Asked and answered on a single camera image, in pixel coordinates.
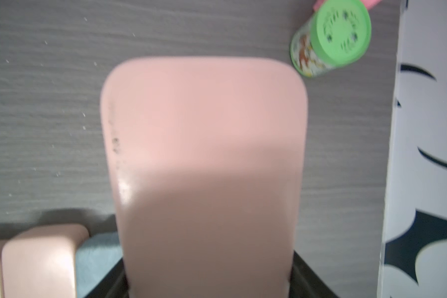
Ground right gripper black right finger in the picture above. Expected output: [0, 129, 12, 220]
[288, 251, 338, 298]

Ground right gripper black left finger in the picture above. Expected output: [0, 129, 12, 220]
[86, 259, 129, 298]

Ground grey case gold glasses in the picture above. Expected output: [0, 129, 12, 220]
[75, 232, 122, 298]

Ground pink case purple glasses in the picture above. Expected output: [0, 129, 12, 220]
[1, 223, 89, 298]

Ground pink case red glasses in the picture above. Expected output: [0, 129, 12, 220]
[101, 57, 307, 298]

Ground green lidded jar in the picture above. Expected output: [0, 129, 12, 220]
[289, 0, 372, 78]

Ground pink bottle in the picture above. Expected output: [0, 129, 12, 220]
[312, 0, 382, 12]

